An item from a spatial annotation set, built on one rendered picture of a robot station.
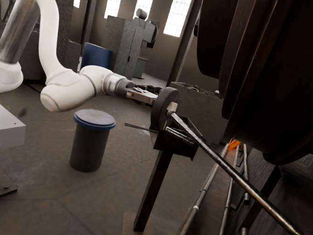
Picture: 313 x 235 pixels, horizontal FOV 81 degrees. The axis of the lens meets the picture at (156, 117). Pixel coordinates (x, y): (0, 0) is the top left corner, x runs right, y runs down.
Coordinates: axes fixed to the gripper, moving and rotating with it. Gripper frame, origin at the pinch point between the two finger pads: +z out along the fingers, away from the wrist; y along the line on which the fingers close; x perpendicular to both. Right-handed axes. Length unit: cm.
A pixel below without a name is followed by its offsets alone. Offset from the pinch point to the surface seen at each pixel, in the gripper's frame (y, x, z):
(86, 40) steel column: -629, 41, -769
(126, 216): -28, -83, -16
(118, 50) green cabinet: -233, 20, -225
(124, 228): -21, -83, -12
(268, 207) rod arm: 38.9, 1.5, 29.5
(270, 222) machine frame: 32.1, -3.7, 32.2
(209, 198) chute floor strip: 7.0, -20.5, 24.3
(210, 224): 17.9, -19.6, 26.6
